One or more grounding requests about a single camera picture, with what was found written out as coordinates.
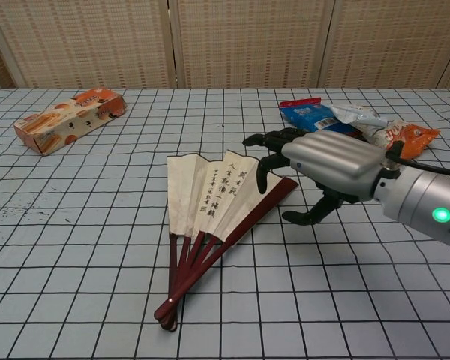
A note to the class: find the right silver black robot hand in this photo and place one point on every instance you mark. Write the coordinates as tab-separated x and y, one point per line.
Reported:
330	157

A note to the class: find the red folding paper fan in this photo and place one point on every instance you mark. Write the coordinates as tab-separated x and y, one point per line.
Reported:
210	187

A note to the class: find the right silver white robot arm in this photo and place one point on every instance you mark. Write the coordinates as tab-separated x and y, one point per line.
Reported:
416	195

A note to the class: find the blue snack bag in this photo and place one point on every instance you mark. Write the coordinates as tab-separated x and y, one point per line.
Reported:
311	114

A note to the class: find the white silver snack bag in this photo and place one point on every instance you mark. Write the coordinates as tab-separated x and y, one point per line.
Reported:
363	122

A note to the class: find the orange snack bag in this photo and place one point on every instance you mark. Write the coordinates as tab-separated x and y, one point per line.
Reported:
416	138

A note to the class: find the woven beige folding screen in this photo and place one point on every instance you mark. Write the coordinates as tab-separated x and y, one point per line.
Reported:
247	37

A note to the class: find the blue checked tablecloth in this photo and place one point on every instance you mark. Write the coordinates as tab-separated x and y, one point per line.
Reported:
97	262

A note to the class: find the orange biscuit carton box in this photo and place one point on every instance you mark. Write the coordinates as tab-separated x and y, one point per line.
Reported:
67	120

